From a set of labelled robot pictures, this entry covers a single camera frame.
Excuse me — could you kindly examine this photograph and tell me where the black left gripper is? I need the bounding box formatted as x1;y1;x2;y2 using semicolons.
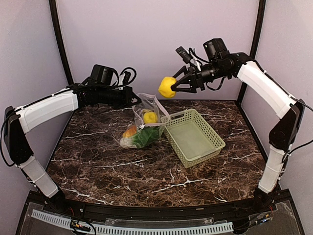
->
98;85;142;109

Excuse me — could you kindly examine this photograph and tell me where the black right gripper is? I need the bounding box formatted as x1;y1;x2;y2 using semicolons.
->
169;60;230;93

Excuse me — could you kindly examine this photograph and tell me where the pale yellow walnut toy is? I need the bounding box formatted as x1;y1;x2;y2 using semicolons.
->
143;112;158;124

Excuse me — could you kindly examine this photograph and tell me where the clear zip top bag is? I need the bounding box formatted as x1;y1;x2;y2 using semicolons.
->
119;93;170;149

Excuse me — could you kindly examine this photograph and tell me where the yellow lemon toy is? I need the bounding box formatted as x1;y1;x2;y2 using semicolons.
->
158;76;177;98

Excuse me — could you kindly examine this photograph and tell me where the orange yellow toy food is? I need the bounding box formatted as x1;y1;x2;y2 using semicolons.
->
122;125;137;138

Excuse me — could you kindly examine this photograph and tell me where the green white bok choy toy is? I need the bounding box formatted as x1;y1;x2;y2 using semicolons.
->
119;126;161;149

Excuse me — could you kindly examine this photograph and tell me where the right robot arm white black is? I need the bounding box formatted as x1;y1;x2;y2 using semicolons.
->
171;50;307;212

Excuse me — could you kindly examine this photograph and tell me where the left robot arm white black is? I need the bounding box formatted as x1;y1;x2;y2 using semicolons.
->
0;83;141;213

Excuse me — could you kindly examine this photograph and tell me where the pale green plastic basket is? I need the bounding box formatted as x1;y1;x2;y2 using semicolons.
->
161;109;225;168

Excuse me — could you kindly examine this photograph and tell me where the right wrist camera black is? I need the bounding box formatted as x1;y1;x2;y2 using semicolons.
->
203;38;230;61

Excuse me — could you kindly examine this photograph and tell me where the right black frame post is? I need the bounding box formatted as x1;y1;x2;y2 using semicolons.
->
236;0;267;103

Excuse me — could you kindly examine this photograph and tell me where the black frame post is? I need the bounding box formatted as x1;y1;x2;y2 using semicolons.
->
236;0;267;103
48;0;74;86

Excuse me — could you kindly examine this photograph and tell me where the left black frame post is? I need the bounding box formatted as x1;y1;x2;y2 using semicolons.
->
48;0;74;86

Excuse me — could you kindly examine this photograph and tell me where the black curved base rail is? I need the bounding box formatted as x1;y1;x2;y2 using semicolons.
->
23;189;301;229

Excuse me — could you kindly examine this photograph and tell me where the white slotted cable duct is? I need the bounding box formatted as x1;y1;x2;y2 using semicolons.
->
31;209;234;235

